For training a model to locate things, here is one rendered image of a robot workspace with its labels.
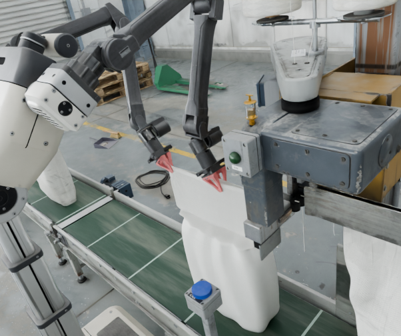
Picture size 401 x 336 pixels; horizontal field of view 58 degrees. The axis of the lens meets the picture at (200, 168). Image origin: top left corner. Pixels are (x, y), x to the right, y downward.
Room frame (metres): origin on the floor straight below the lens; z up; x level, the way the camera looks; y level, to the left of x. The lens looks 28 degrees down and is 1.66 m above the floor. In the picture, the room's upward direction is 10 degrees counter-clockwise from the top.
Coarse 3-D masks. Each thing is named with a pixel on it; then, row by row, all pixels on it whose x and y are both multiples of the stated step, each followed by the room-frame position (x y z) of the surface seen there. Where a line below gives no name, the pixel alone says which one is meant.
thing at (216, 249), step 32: (192, 192) 1.19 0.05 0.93; (224, 192) 1.06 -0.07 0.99; (192, 224) 1.15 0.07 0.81; (224, 224) 1.08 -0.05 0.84; (192, 256) 1.15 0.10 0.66; (224, 256) 1.00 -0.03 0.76; (256, 256) 0.95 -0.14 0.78; (224, 288) 1.01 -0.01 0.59; (256, 288) 0.93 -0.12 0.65; (256, 320) 0.93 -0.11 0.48
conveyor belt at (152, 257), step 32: (96, 224) 1.93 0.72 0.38; (128, 224) 1.86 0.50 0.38; (160, 224) 1.80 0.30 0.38; (128, 256) 1.56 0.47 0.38; (160, 256) 1.51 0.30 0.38; (160, 288) 1.28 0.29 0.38; (192, 320) 1.07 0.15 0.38; (224, 320) 1.04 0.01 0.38; (288, 320) 0.99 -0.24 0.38; (320, 320) 0.96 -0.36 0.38
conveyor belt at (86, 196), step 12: (36, 192) 2.52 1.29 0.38; (84, 192) 2.38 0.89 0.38; (96, 192) 2.34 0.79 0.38; (36, 204) 2.33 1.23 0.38; (48, 204) 2.29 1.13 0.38; (60, 204) 2.26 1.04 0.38; (72, 204) 2.23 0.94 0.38; (84, 204) 2.20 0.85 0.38; (48, 216) 2.13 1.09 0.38; (60, 216) 2.10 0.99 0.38; (72, 216) 2.08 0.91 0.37; (84, 216) 2.11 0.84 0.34; (60, 228) 2.00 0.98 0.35
